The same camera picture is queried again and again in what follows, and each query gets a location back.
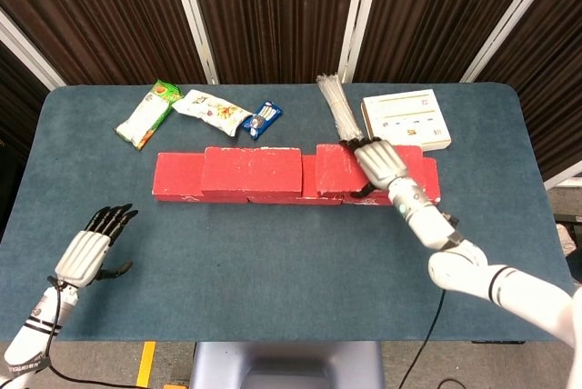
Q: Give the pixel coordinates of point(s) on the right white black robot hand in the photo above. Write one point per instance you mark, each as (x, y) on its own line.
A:
(379, 164)

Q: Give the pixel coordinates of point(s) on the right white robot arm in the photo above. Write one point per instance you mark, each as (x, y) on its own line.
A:
(454, 266)

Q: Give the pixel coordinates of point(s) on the white snack bag yellow print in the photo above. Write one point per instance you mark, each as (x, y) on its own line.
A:
(209, 112)

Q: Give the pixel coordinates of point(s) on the brown folding screen white frames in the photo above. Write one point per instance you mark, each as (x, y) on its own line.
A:
(282, 12)

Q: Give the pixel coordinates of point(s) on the grey robot torso base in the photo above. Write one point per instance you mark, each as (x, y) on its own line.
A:
(286, 362)

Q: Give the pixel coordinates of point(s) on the green and white snack packet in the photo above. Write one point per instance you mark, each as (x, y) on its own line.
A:
(145, 116)

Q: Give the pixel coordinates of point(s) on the flat white cardboard box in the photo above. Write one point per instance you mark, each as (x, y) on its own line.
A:
(404, 116)

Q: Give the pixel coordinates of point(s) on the blue felt table cover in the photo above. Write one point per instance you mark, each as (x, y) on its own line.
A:
(273, 271)

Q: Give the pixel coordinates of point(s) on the yellow floor tape strip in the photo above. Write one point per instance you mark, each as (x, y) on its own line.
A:
(145, 364)

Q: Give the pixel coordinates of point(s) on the blue cookie packet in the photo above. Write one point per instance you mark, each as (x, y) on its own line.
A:
(262, 119)

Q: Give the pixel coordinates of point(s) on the bundle of clear plastic straws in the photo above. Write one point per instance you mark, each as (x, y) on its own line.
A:
(338, 107)

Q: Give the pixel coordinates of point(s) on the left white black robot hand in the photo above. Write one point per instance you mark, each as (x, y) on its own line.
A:
(82, 257)

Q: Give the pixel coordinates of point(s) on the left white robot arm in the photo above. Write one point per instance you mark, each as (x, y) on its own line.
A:
(32, 330)

